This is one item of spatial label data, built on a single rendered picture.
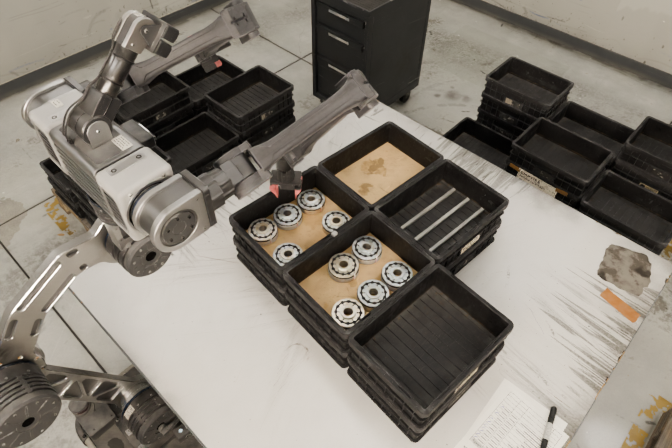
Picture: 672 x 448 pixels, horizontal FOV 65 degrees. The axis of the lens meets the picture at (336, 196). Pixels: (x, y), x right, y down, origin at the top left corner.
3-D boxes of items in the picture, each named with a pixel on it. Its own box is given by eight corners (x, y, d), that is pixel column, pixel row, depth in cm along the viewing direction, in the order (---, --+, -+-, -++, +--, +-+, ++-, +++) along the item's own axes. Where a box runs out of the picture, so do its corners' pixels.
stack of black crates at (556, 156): (583, 213, 290) (615, 151, 257) (556, 244, 275) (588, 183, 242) (518, 177, 308) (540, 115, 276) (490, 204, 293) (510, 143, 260)
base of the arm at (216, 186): (188, 208, 122) (178, 171, 113) (216, 190, 126) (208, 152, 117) (212, 228, 118) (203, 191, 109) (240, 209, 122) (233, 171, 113)
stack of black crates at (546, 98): (550, 144, 329) (575, 83, 296) (526, 168, 313) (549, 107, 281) (494, 115, 347) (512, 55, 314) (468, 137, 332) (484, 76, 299)
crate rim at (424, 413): (424, 421, 138) (425, 417, 136) (345, 341, 153) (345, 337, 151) (514, 328, 156) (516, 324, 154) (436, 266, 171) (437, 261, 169)
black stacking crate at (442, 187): (432, 282, 178) (437, 262, 170) (370, 230, 193) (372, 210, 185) (502, 222, 197) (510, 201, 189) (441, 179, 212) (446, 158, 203)
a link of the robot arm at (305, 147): (345, 73, 133) (371, 108, 134) (359, 66, 137) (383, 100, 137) (272, 145, 167) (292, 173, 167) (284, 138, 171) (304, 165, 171)
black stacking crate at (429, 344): (419, 433, 145) (424, 417, 136) (345, 357, 160) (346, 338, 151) (505, 344, 163) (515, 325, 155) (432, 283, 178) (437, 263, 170)
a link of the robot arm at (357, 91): (366, 54, 127) (391, 88, 127) (355, 71, 140) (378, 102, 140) (210, 163, 119) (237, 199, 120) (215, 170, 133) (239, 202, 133)
